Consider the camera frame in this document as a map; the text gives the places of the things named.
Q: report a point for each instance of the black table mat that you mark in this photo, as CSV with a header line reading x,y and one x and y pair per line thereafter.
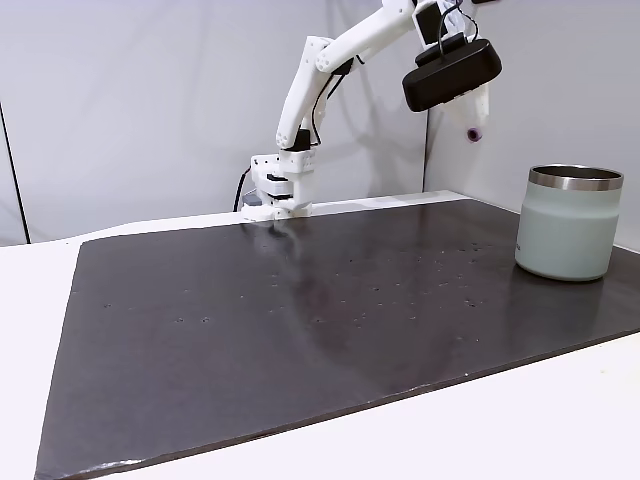
x,y
300,325

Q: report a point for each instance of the purple pen grip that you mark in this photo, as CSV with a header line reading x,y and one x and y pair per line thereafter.
x,y
473,134

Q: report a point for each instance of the pale green steel-rimmed cup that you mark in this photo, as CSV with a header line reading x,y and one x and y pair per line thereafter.
x,y
567,225

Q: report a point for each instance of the black oval camera box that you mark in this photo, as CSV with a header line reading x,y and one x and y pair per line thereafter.
x,y
450,75

